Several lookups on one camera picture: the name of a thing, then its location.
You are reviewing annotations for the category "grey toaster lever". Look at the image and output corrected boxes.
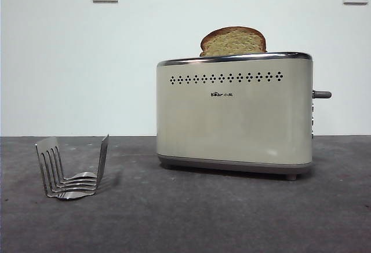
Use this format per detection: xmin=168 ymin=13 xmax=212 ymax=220
xmin=312 ymin=90 xmax=332 ymax=100

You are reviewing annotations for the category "brown-crusted bread slice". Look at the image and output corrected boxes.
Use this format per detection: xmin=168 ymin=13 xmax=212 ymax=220
xmin=199 ymin=26 xmax=268 ymax=58

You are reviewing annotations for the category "stainless steel bread rack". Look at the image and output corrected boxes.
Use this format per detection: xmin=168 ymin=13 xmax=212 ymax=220
xmin=35 ymin=133 xmax=110 ymax=201

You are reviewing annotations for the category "cream toaster with chrome top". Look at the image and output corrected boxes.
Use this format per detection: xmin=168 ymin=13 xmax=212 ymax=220
xmin=156 ymin=51 xmax=315 ymax=182

